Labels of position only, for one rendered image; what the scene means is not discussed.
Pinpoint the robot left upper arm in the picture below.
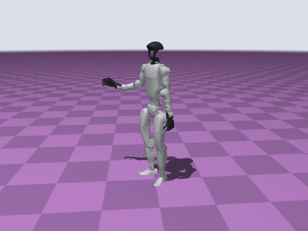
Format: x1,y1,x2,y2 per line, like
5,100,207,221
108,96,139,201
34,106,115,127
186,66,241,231
159,66,170,98

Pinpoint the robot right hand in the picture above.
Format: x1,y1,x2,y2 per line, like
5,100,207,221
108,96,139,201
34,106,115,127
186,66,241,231
102,77,122,89

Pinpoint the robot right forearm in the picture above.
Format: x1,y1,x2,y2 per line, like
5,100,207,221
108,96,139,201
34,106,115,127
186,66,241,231
116,82,135,91

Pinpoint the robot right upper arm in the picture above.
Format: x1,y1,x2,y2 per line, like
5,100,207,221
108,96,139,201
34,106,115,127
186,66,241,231
135,64,146,89

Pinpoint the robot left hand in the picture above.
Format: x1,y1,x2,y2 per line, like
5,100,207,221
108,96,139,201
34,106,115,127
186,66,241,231
163,113,174,131

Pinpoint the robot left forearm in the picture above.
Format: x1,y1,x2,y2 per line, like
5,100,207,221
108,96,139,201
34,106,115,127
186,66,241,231
164,90,173,118

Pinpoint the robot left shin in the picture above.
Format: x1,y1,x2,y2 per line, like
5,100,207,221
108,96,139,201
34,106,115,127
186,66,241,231
156,145,167,178

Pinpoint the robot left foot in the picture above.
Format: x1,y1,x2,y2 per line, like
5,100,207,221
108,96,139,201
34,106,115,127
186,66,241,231
154,174,167,186

